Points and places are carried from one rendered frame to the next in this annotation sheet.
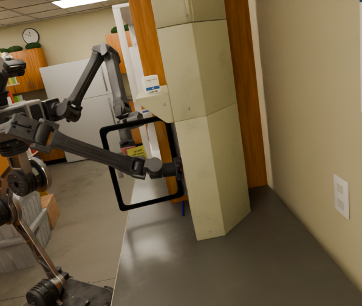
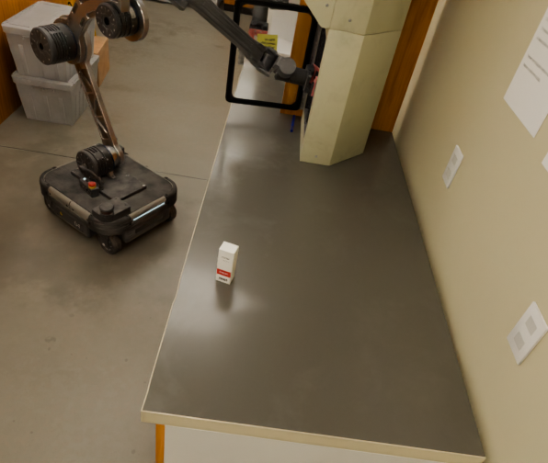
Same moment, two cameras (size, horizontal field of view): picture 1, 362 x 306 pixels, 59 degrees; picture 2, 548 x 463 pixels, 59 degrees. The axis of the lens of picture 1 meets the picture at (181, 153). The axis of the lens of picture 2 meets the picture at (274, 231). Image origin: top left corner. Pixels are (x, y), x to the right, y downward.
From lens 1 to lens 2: 0.52 m
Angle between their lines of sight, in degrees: 22
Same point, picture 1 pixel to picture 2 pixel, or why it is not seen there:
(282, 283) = (365, 220)
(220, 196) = (341, 125)
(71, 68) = not seen: outside the picture
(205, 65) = not seen: outside the picture
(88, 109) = not seen: outside the picture
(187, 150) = (329, 65)
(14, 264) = (49, 114)
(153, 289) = (248, 186)
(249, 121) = (405, 53)
